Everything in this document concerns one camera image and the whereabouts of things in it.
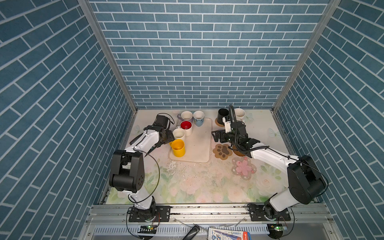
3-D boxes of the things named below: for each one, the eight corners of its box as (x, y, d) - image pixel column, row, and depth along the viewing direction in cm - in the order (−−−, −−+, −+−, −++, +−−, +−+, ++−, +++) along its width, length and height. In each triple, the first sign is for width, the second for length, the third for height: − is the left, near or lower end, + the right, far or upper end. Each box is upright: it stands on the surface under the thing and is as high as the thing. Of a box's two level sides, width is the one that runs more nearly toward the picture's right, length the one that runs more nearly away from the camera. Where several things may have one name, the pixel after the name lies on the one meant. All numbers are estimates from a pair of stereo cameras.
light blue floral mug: (193, 128, 111) (193, 119, 103) (193, 119, 116) (193, 110, 108) (204, 128, 111) (204, 119, 103) (204, 120, 116) (204, 110, 108)
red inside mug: (186, 137, 105) (185, 131, 99) (180, 128, 110) (179, 121, 105) (195, 133, 107) (194, 127, 102) (188, 124, 113) (188, 118, 107)
